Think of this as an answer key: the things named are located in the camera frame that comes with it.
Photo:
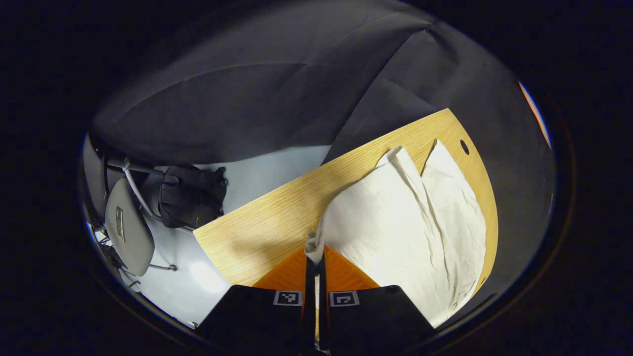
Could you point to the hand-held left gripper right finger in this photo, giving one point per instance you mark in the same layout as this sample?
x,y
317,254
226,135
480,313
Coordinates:
x,y
322,316

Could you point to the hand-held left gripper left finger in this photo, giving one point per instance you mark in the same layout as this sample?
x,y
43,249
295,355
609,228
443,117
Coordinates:
x,y
309,311

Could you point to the white jeans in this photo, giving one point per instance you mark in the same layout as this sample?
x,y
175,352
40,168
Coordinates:
x,y
395,222

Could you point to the black bag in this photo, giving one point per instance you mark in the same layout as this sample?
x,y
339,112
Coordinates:
x,y
193,198

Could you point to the grey chair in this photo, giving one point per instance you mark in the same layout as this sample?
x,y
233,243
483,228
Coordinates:
x,y
128,227

